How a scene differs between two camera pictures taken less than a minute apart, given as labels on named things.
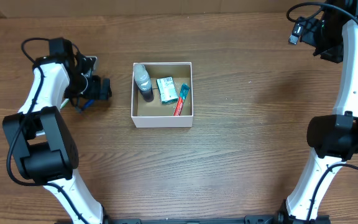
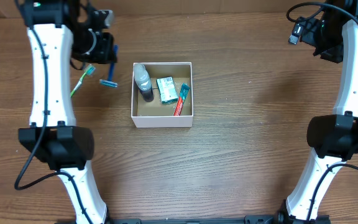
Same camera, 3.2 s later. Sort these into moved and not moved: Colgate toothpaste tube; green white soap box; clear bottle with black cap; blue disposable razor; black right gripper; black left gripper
Moved: blue disposable razor; black left gripper
Not moved: clear bottle with black cap; green white soap box; Colgate toothpaste tube; black right gripper
